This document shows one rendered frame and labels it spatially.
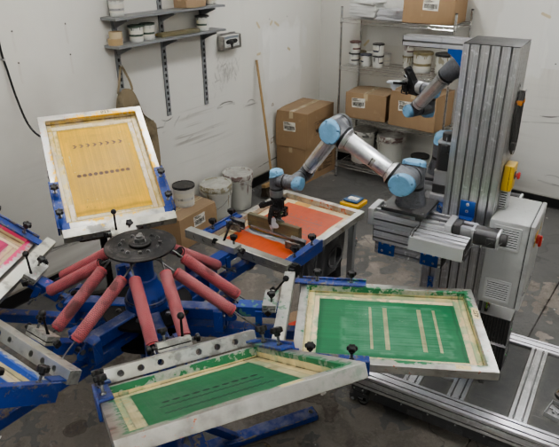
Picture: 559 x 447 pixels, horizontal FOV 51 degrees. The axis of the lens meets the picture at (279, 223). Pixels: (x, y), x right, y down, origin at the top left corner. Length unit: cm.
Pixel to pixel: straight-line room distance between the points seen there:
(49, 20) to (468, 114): 291
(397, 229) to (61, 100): 269
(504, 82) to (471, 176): 48
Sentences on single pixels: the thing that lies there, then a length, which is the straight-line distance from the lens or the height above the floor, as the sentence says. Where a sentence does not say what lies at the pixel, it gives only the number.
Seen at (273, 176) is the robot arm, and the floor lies 133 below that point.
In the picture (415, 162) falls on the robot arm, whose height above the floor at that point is 149.
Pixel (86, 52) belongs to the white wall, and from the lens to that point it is 468.
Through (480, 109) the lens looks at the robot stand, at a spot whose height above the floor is 174.
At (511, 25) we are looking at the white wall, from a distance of 617.
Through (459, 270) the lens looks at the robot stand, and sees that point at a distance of 321.
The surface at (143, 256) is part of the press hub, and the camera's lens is 241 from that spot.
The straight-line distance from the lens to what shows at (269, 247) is 315.
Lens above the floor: 245
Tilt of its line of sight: 26 degrees down
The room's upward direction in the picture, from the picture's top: straight up
